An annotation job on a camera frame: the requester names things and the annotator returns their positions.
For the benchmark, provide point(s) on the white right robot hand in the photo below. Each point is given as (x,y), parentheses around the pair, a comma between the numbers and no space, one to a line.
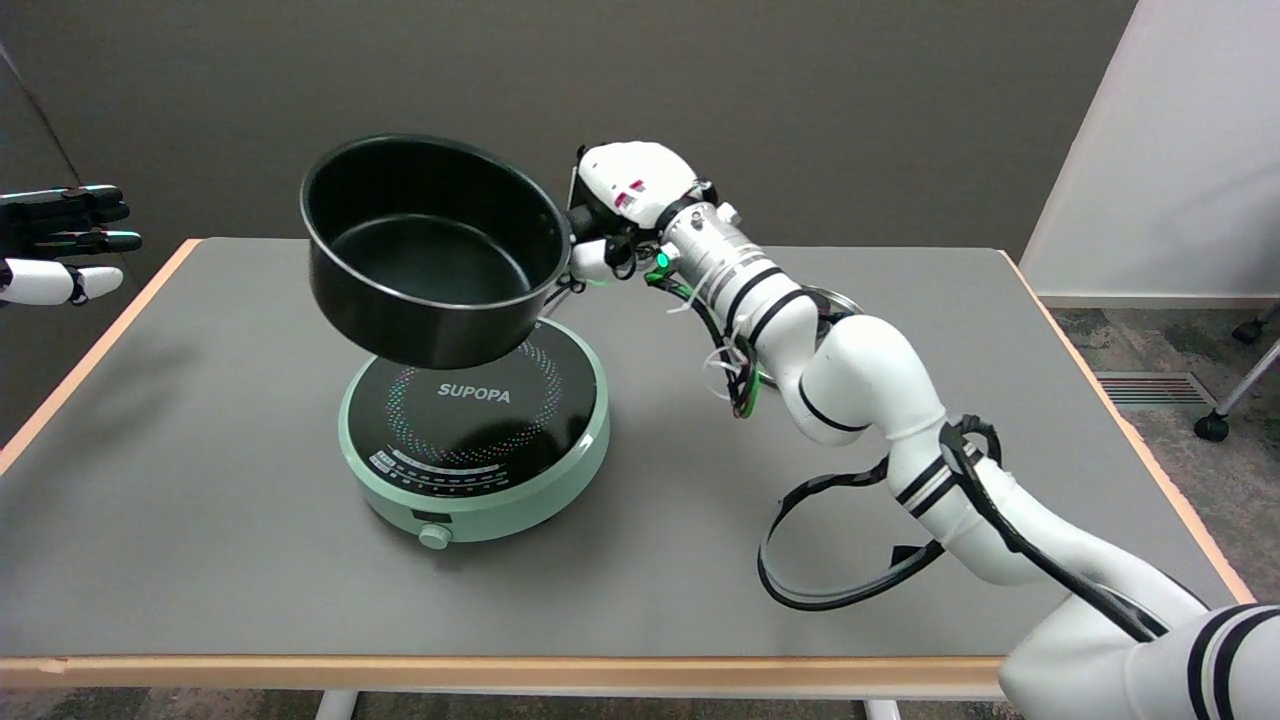
(630,180)

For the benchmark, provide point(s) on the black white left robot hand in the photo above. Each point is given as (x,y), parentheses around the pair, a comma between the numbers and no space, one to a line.
(40,280)

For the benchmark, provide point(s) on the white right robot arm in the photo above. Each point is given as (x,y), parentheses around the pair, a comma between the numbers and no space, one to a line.
(870,380)

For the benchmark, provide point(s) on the green round induction cooker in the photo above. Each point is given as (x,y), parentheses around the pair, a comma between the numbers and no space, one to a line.
(480,500)

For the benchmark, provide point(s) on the glass lid with black knob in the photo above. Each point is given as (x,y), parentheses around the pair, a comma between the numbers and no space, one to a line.
(845,298)

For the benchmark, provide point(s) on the grey table mat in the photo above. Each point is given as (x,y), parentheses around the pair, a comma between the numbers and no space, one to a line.
(250,500)

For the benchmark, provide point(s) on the white table leg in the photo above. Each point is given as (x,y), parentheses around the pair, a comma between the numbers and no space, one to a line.
(882,710)
(336,706)

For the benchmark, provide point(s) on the wooden edged table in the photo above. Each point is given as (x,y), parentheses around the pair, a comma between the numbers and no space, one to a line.
(400,672)

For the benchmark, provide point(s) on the floor air vent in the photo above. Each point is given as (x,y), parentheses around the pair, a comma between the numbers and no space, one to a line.
(1150,390)

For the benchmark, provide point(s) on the grey chair leg with caster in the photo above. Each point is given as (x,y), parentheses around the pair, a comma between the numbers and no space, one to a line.
(1246,332)
(1212,427)

